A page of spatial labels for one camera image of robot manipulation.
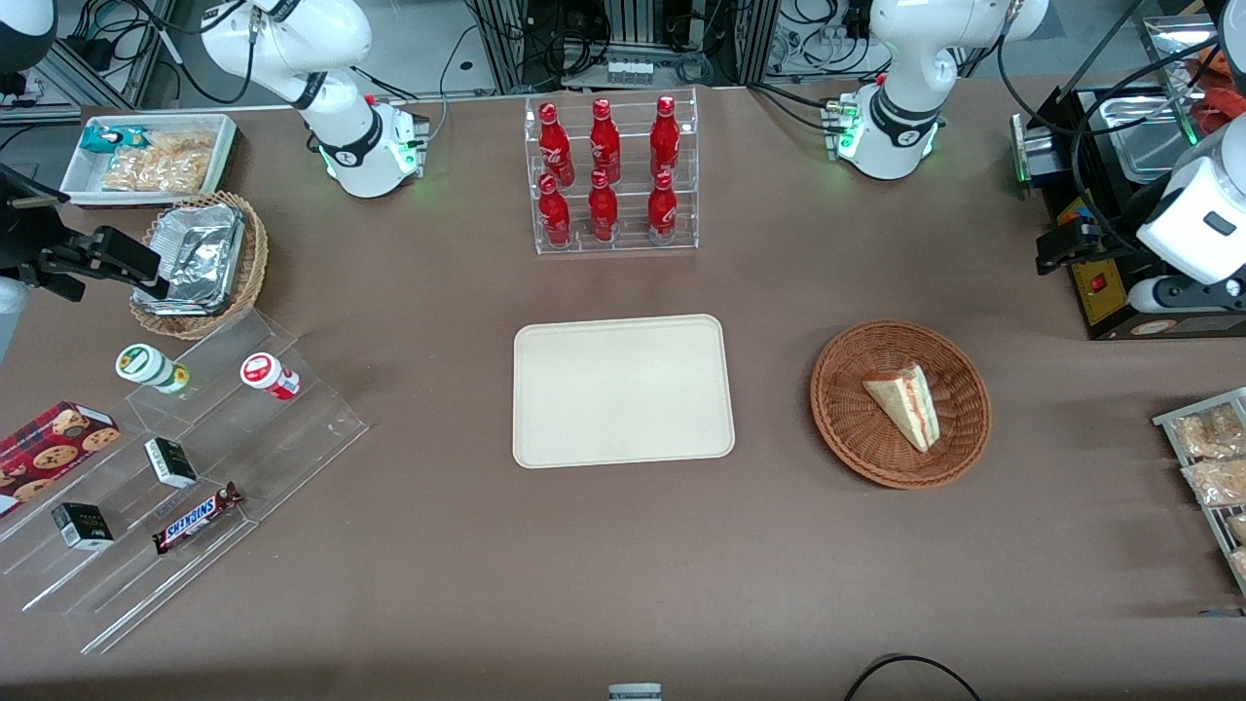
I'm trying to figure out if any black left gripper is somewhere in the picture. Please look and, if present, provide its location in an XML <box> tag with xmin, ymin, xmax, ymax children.
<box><xmin>1035</xmin><ymin>220</ymin><xmax>1169</xmax><ymax>277</ymax></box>

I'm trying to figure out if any triangular sandwich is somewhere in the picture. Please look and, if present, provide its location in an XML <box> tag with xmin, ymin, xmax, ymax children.
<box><xmin>861</xmin><ymin>362</ymin><xmax>941</xmax><ymax>454</ymax></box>

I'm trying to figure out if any white rectangular snack tray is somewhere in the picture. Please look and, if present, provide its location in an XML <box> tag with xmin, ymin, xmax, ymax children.
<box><xmin>58</xmin><ymin>113</ymin><xmax>239</xmax><ymax>207</ymax></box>

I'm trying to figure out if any small tan wicker basket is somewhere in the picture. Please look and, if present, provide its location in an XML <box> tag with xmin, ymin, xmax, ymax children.
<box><xmin>129</xmin><ymin>190</ymin><xmax>270</xmax><ymax>341</ymax></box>

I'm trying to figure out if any large brown wicker basket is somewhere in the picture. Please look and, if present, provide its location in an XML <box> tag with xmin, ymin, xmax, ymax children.
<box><xmin>810</xmin><ymin>319</ymin><xmax>993</xmax><ymax>490</ymax></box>

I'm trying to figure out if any cream plastic tray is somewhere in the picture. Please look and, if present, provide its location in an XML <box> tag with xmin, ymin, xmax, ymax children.
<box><xmin>512</xmin><ymin>314</ymin><xmax>737</xmax><ymax>470</ymax></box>

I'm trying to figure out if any silver foil container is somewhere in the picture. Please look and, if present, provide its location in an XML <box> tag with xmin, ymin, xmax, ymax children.
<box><xmin>131</xmin><ymin>203</ymin><xmax>246</xmax><ymax>316</ymax></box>

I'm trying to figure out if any black food warmer appliance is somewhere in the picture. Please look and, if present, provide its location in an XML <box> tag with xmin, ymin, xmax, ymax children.
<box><xmin>1010</xmin><ymin>83</ymin><xmax>1246</xmax><ymax>342</ymax></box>

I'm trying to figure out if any clear bag of chips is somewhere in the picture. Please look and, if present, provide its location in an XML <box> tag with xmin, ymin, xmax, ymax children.
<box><xmin>144</xmin><ymin>130</ymin><xmax>217</xmax><ymax>159</ymax></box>
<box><xmin>102</xmin><ymin>149</ymin><xmax>213</xmax><ymax>194</ymax></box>

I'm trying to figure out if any green lid drink cup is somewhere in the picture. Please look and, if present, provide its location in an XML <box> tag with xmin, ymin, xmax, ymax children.
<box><xmin>115</xmin><ymin>344</ymin><xmax>191</xmax><ymax>395</ymax></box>

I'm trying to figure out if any grey metal box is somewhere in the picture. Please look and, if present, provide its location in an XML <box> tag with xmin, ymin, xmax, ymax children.
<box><xmin>1010</xmin><ymin>112</ymin><xmax>1062</xmax><ymax>188</ymax></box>

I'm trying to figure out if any teal snack packet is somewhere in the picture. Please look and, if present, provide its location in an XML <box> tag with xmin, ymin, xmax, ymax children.
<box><xmin>80</xmin><ymin>125</ymin><xmax>153</xmax><ymax>156</ymax></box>

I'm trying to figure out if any steel warmer pan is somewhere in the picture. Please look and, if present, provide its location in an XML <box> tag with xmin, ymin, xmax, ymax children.
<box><xmin>1085</xmin><ymin>92</ymin><xmax>1210</xmax><ymax>184</ymax></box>

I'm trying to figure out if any red lid drink cup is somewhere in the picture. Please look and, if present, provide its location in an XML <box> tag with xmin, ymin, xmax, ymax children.
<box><xmin>240</xmin><ymin>352</ymin><xmax>302</xmax><ymax>401</ymax></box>

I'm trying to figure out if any small black box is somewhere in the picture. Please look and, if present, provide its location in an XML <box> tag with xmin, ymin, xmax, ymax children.
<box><xmin>51</xmin><ymin>502</ymin><xmax>115</xmax><ymax>552</ymax></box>
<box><xmin>144</xmin><ymin>437</ymin><xmax>199</xmax><ymax>490</ymax></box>

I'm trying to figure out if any red plaid cookie box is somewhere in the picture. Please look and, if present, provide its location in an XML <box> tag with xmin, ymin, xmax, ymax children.
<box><xmin>0</xmin><ymin>400</ymin><xmax>123</xmax><ymax>517</ymax></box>

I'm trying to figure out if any clear acrylic stepped display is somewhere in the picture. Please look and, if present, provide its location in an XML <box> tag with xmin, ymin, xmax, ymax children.
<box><xmin>0</xmin><ymin>310</ymin><xmax>369</xmax><ymax>655</ymax></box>

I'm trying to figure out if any glass warmer cover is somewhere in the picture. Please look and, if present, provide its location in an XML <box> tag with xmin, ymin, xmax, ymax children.
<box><xmin>1134</xmin><ymin>12</ymin><xmax>1229</xmax><ymax>147</ymax></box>

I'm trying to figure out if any snickers chocolate bar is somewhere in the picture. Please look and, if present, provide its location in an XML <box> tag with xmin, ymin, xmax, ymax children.
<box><xmin>152</xmin><ymin>482</ymin><xmax>244</xmax><ymax>556</ymax></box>

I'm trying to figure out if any red cola bottle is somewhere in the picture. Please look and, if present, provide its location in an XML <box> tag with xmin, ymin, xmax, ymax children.
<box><xmin>649</xmin><ymin>94</ymin><xmax>681</xmax><ymax>181</ymax></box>
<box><xmin>588</xmin><ymin>168</ymin><xmax>620</xmax><ymax>242</ymax></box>
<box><xmin>538</xmin><ymin>173</ymin><xmax>572</xmax><ymax>247</ymax></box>
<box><xmin>589</xmin><ymin>97</ymin><xmax>622</xmax><ymax>184</ymax></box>
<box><xmin>647</xmin><ymin>170</ymin><xmax>679</xmax><ymax>244</ymax></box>
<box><xmin>538</xmin><ymin>102</ymin><xmax>574</xmax><ymax>186</ymax></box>

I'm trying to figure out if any clear acrylic bottle rack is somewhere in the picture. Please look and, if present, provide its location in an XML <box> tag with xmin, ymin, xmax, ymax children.
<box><xmin>524</xmin><ymin>88</ymin><xmax>700</xmax><ymax>256</ymax></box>

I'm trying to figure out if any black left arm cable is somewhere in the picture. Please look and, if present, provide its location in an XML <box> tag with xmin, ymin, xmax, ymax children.
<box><xmin>997</xmin><ymin>29</ymin><xmax>1246</xmax><ymax>254</ymax></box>

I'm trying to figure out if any aluminium frame post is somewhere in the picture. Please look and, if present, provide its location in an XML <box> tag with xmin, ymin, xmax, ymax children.
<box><xmin>467</xmin><ymin>0</ymin><xmax>529</xmax><ymax>94</ymax></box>
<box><xmin>738</xmin><ymin>0</ymin><xmax>782</xmax><ymax>87</ymax></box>

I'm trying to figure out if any black table cable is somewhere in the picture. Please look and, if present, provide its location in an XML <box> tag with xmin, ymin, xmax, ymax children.
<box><xmin>843</xmin><ymin>653</ymin><xmax>984</xmax><ymax>701</ymax></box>

